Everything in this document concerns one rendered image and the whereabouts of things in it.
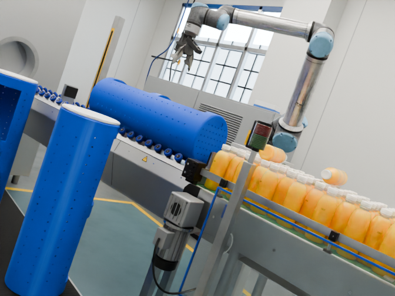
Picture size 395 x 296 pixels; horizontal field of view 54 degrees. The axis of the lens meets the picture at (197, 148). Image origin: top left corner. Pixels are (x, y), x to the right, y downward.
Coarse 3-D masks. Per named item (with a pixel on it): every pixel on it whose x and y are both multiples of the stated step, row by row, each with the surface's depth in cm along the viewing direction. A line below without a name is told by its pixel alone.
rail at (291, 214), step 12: (216, 180) 172; (228, 180) 169; (252, 192) 161; (264, 204) 157; (276, 204) 154; (288, 216) 151; (300, 216) 148; (312, 228) 145; (324, 228) 142; (348, 240) 137; (360, 252) 134; (372, 252) 132
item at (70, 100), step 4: (64, 88) 272; (68, 88) 271; (72, 88) 274; (76, 88) 278; (64, 92) 272; (68, 92) 272; (72, 92) 275; (76, 92) 277; (64, 96) 273; (68, 96) 274; (72, 96) 276; (64, 100) 274; (68, 100) 276; (72, 100) 279
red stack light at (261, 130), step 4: (256, 124) 144; (260, 124) 142; (256, 128) 143; (260, 128) 142; (264, 128) 142; (268, 128) 142; (256, 132) 143; (260, 132) 142; (264, 132) 142; (268, 132) 143; (264, 136) 142; (268, 136) 143
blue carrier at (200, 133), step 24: (96, 96) 236; (120, 96) 226; (144, 96) 219; (120, 120) 225; (144, 120) 211; (168, 120) 201; (192, 120) 194; (216, 120) 199; (168, 144) 203; (192, 144) 191; (216, 144) 206
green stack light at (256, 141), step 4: (252, 136) 144; (256, 136) 143; (260, 136) 142; (252, 140) 144; (256, 140) 143; (260, 140) 142; (264, 140) 143; (248, 144) 145; (252, 144) 143; (256, 144) 143; (260, 144) 143; (264, 144) 143; (256, 148) 143; (260, 148) 143; (264, 148) 144
